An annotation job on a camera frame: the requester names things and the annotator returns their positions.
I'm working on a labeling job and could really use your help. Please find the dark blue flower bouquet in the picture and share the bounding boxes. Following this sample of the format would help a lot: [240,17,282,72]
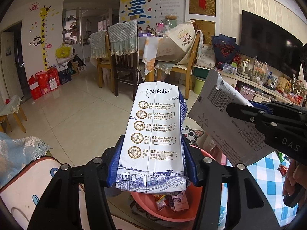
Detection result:
[211,34,240,63]

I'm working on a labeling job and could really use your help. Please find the beige canvas tote bag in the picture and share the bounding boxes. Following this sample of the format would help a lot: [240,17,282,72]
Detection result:
[156,20,196,62]

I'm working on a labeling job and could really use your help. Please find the small red candy wrapper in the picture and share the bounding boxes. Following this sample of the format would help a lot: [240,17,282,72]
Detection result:
[277,164,288,177]

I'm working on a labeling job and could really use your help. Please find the blue white checkered tablecloth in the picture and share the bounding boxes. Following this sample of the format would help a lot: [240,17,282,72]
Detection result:
[247,152,298,227]

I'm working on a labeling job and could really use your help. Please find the cream tv cabinet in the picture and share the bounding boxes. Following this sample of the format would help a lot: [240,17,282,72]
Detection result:
[214,68,300,105]

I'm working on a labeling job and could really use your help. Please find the pink storage box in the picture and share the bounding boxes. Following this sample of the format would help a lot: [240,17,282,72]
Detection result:
[239,86,255,101]

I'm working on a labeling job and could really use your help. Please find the pink plastic trash bin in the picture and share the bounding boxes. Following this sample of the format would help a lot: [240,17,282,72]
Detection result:
[130,144,217,223]

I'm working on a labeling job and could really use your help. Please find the red snack bag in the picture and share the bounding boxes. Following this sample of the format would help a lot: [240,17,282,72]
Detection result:
[153,194,173,211]

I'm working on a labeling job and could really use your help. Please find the green waste bin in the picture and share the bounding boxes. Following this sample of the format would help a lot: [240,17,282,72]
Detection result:
[194,77,205,95]

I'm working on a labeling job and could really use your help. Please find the giraffe height wall sticker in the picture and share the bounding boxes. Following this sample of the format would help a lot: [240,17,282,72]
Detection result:
[39,5,50,71]

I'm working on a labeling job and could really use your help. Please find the person's right hand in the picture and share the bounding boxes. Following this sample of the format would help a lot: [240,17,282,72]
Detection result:
[283,159,307,196]

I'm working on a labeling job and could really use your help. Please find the milk carton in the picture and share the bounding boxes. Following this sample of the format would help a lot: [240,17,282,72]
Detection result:
[115,81,187,194]
[170,191,189,212]

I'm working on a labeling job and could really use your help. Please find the cat face cushion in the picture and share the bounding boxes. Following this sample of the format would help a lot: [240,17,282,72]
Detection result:
[182,126,205,147]

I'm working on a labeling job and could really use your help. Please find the black flat television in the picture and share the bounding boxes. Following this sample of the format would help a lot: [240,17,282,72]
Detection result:
[240,10,303,77]

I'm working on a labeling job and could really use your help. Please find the wooden chair with bag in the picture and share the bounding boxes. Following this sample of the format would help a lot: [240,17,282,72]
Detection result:
[154,30,203,100]

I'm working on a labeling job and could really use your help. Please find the red gift boxes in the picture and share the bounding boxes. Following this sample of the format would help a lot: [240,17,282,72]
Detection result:
[28,67,60,100]

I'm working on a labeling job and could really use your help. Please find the dark wooden chair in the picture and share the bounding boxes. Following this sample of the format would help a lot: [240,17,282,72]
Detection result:
[107,20,139,99]

